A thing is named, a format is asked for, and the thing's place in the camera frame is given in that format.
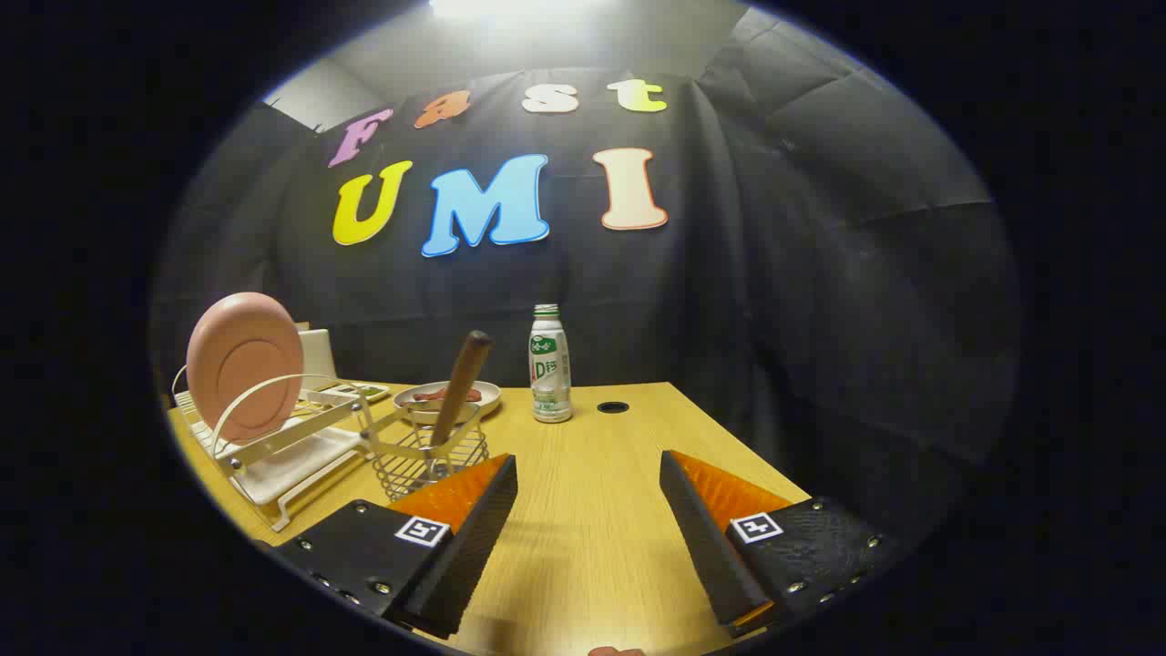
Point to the white toaster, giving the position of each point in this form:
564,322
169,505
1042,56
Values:
317,355

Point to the white green-label bottle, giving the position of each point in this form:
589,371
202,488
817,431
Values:
550,383

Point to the beige plate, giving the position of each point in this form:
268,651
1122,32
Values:
489,394

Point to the pink plate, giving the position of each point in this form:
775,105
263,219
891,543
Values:
244,364

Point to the white dish rack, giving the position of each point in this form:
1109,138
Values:
291,465

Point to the brown sausage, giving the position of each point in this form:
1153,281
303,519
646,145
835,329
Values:
428,396

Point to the white divided sauce dish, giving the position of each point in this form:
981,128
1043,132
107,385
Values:
369,393

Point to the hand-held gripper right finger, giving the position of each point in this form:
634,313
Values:
706,547

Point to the black backdrop cloth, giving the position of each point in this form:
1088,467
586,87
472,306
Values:
774,319

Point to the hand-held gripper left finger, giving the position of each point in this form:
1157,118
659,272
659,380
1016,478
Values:
474,538

